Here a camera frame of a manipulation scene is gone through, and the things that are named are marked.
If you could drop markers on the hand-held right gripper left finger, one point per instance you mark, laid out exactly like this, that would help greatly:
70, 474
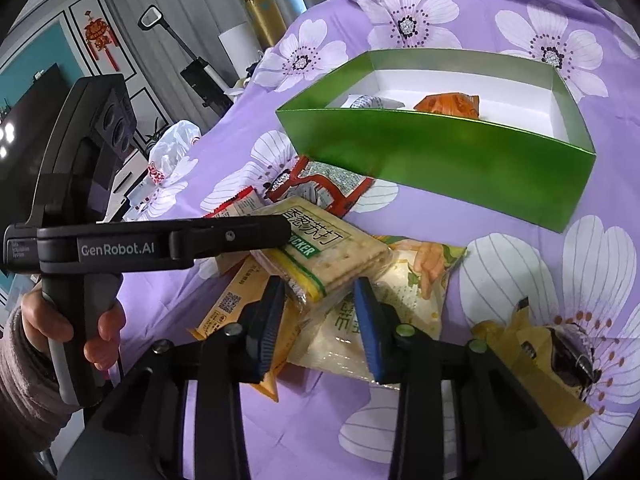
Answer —
267, 330

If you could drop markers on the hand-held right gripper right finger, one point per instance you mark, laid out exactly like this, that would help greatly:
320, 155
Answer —
367, 330

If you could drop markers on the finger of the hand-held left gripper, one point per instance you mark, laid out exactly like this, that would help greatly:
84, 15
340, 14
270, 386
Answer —
230, 235

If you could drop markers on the red beige snack packet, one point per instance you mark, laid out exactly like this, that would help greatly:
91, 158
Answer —
242, 203

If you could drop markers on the yellow orange snack packet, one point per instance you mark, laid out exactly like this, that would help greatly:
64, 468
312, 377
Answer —
225, 310

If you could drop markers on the white green snack packet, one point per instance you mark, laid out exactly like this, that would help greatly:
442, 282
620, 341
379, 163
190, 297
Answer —
400, 285

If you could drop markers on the pale yellow cracker packet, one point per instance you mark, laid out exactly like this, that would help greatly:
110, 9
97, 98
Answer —
330, 255

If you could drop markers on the green cardboard box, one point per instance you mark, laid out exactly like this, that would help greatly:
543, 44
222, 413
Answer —
450, 160

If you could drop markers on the yellow black snack packet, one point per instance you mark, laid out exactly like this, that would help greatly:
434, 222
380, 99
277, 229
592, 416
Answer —
560, 360

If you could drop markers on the person's left forearm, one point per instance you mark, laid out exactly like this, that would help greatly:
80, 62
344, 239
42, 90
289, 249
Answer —
25, 385

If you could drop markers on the person's left hand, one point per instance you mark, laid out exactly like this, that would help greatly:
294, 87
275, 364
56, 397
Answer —
105, 335

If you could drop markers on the white television cabinet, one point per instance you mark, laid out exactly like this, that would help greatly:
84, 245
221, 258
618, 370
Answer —
127, 175

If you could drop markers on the black television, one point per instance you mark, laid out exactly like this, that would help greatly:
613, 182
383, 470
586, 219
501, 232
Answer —
30, 125

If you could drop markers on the white red plastic bag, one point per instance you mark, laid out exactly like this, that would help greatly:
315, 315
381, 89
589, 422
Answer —
172, 150

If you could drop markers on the red white snack packet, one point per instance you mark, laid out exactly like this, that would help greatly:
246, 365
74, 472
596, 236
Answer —
320, 185

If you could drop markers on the potted green plant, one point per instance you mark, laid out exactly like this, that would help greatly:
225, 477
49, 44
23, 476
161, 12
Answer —
156, 132

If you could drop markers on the black upright vacuum cleaner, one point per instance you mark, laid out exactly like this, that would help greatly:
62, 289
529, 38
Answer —
200, 80

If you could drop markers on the white flat panel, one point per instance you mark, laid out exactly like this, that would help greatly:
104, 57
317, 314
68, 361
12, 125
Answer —
237, 50

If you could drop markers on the silver white snack packet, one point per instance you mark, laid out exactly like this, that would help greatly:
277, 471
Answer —
372, 103

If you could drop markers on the grey curtain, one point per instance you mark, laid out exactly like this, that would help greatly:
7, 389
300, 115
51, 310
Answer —
190, 5

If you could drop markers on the yellow deer print curtain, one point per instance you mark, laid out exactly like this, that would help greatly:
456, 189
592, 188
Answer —
255, 0

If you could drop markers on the orange brown snack packet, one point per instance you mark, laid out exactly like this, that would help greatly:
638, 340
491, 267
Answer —
445, 105

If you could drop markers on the red knot wall ornament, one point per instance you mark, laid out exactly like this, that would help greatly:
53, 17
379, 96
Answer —
100, 35

